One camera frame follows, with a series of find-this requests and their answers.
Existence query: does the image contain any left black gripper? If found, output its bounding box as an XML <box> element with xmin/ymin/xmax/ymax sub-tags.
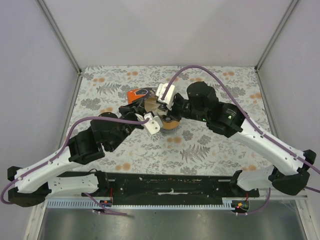
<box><xmin>109</xmin><ymin>98</ymin><xmax>149</xmax><ymax>152</ymax></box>

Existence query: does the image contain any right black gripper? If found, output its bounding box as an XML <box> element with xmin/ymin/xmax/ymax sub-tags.
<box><xmin>159</xmin><ymin>93</ymin><xmax>209</xmax><ymax>123</ymax></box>

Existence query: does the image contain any tan wooden dripper collar ring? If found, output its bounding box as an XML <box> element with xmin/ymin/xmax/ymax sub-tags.
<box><xmin>161</xmin><ymin>115</ymin><xmax>181</xmax><ymax>131</ymax></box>

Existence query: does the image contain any orange black coffee filter box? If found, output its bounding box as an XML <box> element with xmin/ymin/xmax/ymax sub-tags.
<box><xmin>126</xmin><ymin>87</ymin><xmax>157</xmax><ymax>116</ymax></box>

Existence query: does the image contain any clear glass coffee server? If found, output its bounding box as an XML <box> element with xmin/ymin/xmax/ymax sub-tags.
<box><xmin>161</xmin><ymin>127</ymin><xmax>179</xmax><ymax>135</ymax></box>

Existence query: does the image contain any cream paper coffee filter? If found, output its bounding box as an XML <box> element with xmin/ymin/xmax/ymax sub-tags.
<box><xmin>144</xmin><ymin>97</ymin><xmax>166</xmax><ymax>116</ymax></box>

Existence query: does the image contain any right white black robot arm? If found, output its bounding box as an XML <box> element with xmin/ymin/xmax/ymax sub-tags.
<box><xmin>157</xmin><ymin>81</ymin><xmax>316</xmax><ymax>197</ymax></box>

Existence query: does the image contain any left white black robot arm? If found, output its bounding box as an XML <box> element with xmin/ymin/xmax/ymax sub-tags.
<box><xmin>0</xmin><ymin>103</ymin><xmax>154</xmax><ymax>208</ymax></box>

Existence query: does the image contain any floral patterned table mat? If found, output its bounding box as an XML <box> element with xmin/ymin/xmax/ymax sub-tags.
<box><xmin>70</xmin><ymin>66</ymin><xmax>270</xmax><ymax>176</ymax></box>

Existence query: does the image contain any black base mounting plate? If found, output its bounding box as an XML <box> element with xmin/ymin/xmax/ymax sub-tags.
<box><xmin>91</xmin><ymin>171</ymin><xmax>260</xmax><ymax>200</ymax></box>

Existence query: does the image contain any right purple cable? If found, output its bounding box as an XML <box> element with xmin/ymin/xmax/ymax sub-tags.
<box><xmin>161</xmin><ymin>64</ymin><xmax>320</xmax><ymax>216</ymax></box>

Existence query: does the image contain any purple cable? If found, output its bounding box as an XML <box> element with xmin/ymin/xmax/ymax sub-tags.
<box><xmin>0</xmin><ymin>116</ymin><xmax>151</xmax><ymax>216</ymax></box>
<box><xmin>161</xmin><ymin>64</ymin><xmax>320</xmax><ymax>216</ymax></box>

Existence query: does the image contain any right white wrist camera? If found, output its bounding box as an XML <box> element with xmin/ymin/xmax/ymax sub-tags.
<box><xmin>155</xmin><ymin>83</ymin><xmax>176</xmax><ymax>110</ymax></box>

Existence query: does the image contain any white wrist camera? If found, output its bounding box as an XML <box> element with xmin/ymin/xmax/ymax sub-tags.
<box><xmin>143</xmin><ymin>112</ymin><xmax>163</xmax><ymax>135</ymax></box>
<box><xmin>155</xmin><ymin>83</ymin><xmax>176</xmax><ymax>110</ymax></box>

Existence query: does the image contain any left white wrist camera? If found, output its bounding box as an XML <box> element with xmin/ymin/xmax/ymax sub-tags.
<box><xmin>143</xmin><ymin>112</ymin><xmax>163</xmax><ymax>135</ymax></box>

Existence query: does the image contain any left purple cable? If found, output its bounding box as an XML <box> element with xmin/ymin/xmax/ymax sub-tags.
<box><xmin>0</xmin><ymin>116</ymin><xmax>151</xmax><ymax>216</ymax></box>

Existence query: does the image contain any white slotted cable duct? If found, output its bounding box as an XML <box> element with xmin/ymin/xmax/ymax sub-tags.
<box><xmin>46</xmin><ymin>198</ymin><xmax>245</xmax><ymax>210</ymax></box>

